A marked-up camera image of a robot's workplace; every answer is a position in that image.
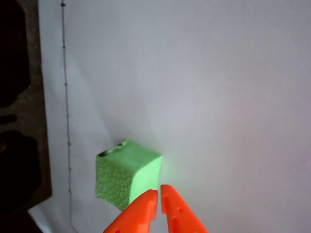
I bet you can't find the green textured foam block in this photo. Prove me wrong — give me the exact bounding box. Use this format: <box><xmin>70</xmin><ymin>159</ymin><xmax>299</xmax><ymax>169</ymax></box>
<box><xmin>95</xmin><ymin>140</ymin><xmax>163</xmax><ymax>211</ymax></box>

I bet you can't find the white paper sheet black frame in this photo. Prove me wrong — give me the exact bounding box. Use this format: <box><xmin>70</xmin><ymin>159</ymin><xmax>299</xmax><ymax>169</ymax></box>
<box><xmin>27</xmin><ymin>0</ymin><xmax>311</xmax><ymax>233</ymax></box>

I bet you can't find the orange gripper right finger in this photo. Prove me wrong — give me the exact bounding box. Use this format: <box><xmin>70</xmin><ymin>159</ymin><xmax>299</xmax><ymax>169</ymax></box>
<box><xmin>160</xmin><ymin>184</ymin><xmax>209</xmax><ymax>233</ymax></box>

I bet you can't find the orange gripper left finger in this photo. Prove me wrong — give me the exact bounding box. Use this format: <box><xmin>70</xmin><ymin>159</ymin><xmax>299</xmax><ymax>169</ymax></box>
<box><xmin>103</xmin><ymin>189</ymin><xmax>159</xmax><ymax>233</ymax></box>

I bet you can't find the black frame with openings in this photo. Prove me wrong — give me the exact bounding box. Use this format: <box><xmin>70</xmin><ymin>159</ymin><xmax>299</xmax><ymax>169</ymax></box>
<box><xmin>0</xmin><ymin>0</ymin><xmax>53</xmax><ymax>212</ymax></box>

